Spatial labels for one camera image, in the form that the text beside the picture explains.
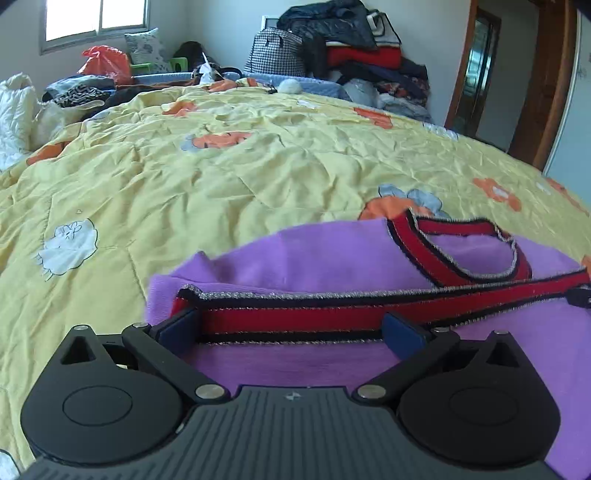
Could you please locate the zebra print cloth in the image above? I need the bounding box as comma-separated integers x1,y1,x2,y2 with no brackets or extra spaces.
44,76,117,110

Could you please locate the orange plastic bag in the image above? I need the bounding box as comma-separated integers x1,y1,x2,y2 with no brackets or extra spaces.
78,45,136,86

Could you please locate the wooden door frame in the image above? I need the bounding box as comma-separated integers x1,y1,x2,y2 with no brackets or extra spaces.
445,0,580,172

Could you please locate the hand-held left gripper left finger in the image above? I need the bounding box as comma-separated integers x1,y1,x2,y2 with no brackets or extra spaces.
46,306,230,408

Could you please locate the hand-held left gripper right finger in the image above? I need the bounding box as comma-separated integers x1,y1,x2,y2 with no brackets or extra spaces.
352,311,537,408

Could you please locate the light blue knitted blanket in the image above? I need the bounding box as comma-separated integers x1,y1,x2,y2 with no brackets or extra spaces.
134,69,352,100

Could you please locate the houndstooth bag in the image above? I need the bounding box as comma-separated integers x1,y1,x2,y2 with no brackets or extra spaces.
244,28,308,77

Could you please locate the beige cloth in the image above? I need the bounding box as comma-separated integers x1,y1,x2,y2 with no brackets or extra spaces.
34,99,106,145

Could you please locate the dark brown bag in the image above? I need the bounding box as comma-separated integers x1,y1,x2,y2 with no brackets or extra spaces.
173,41,218,71

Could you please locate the pile of folded clothes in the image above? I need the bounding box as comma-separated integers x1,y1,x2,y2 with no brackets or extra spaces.
277,0,435,123

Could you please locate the patterned grey pillow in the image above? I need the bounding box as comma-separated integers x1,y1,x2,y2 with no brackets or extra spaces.
124,28,174,73

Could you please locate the white quilted jacket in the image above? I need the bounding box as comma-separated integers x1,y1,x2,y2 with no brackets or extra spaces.
0,73,38,172

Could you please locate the purple sweater with red collar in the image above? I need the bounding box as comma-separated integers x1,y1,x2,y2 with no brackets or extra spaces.
147,215,591,480

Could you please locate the yellow floral quilt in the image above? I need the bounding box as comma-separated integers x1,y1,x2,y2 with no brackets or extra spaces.
0,76,591,480

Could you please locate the white crumpled paper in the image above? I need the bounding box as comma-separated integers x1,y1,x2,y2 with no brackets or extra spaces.
191,52,223,86

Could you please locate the window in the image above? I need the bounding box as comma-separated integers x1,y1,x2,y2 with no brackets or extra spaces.
39,0,153,55

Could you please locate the green plastic stool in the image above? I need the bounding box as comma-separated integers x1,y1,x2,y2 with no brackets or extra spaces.
131,56,190,76

